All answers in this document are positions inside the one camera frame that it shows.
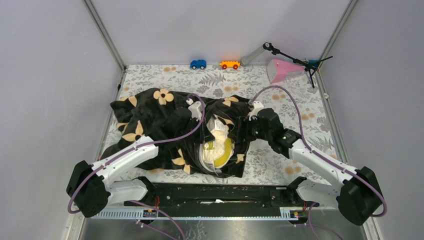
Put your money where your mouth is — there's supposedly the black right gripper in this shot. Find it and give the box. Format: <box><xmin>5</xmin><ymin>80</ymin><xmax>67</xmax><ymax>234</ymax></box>
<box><xmin>227</xmin><ymin>115</ymin><xmax>272</xmax><ymax>143</ymax></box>

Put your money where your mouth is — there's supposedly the black floral plush pillowcase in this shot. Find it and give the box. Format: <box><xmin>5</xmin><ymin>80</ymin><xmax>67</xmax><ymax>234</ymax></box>
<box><xmin>100</xmin><ymin>88</ymin><xmax>250</xmax><ymax>178</ymax></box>

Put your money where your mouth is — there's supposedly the white quilted pillow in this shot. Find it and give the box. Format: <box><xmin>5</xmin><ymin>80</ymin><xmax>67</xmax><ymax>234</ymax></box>
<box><xmin>199</xmin><ymin>117</ymin><xmax>234</xmax><ymax>173</ymax></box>

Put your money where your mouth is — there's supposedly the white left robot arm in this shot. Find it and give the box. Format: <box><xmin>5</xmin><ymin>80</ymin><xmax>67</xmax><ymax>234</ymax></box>
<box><xmin>66</xmin><ymin>108</ymin><xmax>204</xmax><ymax>218</ymax></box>

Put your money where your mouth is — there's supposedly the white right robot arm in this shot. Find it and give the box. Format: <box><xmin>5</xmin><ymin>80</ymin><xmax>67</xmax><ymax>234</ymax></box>
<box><xmin>229</xmin><ymin>108</ymin><xmax>387</xmax><ymax>226</ymax></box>

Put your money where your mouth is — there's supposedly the yellow patch on pillow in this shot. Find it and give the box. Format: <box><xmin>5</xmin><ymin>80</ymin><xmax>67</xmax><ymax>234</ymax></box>
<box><xmin>200</xmin><ymin>138</ymin><xmax>234</xmax><ymax>169</ymax></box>

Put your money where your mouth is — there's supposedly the white care label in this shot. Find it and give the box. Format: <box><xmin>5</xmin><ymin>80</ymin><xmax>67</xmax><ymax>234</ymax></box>
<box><xmin>213</xmin><ymin>119</ymin><xmax>227</xmax><ymax>132</ymax></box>

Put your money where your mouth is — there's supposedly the orange toy car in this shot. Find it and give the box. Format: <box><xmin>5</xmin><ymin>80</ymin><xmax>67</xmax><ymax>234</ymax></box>
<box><xmin>219</xmin><ymin>61</ymin><xmax>241</xmax><ymax>70</ymax></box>

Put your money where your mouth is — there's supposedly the floral patterned table mat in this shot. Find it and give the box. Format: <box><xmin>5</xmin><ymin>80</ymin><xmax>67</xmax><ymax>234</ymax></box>
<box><xmin>119</xmin><ymin>64</ymin><xmax>339</xmax><ymax>186</ymax></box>

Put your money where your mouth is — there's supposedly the grey metal cylinder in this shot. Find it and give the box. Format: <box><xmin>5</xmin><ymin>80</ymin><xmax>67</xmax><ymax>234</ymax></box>
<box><xmin>240</xmin><ymin>45</ymin><xmax>266</xmax><ymax>66</ymax></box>

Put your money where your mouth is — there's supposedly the blue toy car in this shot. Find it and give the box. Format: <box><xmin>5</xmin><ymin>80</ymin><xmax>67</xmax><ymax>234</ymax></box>
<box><xmin>190</xmin><ymin>59</ymin><xmax>207</xmax><ymax>70</ymax></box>

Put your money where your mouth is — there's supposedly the pink and white iron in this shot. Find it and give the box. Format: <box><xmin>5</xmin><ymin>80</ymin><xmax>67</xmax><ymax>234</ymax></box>
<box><xmin>266</xmin><ymin>59</ymin><xmax>305</xmax><ymax>84</ymax></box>

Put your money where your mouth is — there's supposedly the black tripod stand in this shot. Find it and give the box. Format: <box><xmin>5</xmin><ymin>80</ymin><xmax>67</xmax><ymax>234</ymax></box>
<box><xmin>262</xmin><ymin>42</ymin><xmax>334</xmax><ymax>89</ymax></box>

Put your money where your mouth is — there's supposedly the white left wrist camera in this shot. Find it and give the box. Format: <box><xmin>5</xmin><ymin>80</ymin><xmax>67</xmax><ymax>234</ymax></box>
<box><xmin>186</xmin><ymin>99</ymin><xmax>203</xmax><ymax>121</ymax></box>

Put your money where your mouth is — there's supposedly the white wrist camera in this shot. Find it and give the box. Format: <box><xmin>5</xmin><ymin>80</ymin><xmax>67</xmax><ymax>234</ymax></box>
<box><xmin>248</xmin><ymin>100</ymin><xmax>264</xmax><ymax>121</ymax></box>
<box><xmin>186</xmin><ymin>99</ymin><xmax>203</xmax><ymax>121</ymax></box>

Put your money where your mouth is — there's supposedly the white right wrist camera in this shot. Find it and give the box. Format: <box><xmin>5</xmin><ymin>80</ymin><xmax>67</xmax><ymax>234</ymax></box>
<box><xmin>248</xmin><ymin>100</ymin><xmax>264</xmax><ymax>121</ymax></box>

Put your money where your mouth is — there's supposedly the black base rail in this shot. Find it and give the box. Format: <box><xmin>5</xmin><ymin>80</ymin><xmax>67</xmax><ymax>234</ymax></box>
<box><xmin>140</xmin><ymin>183</ymin><xmax>312</xmax><ymax>218</ymax></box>

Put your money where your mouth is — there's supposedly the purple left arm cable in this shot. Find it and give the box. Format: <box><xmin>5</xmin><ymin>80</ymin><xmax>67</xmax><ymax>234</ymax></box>
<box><xmin>67</xmin><ymin>93</ymin><xmax>207</xmax><ymax>215</ymax></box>

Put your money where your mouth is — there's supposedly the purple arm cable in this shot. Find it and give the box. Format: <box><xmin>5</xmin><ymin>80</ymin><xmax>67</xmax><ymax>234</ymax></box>
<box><xmin>248</xmin><ymin>85</ymin><xmax>388</xmax><ymax>218</ymax></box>
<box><xmin>67</xmin><ymin>93</ymin><xmax>207</xmax><ymax>215</ymax></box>

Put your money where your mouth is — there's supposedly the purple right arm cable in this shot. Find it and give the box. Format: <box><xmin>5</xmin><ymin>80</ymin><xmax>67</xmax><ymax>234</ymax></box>
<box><xmin>248</xmin><ymin>85</ymin><xmax>388</xmax><ymax>218</ymax></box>

